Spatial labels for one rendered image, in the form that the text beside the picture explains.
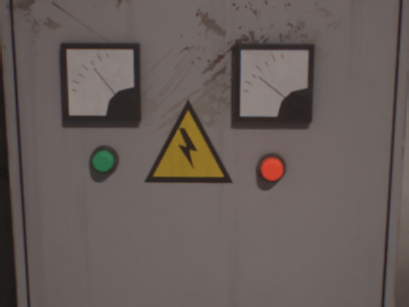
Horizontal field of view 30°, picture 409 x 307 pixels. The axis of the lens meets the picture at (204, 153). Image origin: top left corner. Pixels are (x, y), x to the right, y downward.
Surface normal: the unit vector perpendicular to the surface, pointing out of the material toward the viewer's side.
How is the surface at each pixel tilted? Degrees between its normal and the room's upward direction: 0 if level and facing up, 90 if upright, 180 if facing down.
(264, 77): 90
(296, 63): 90
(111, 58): 90
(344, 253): 90
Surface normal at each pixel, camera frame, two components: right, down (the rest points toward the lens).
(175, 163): -0.03, 0.24
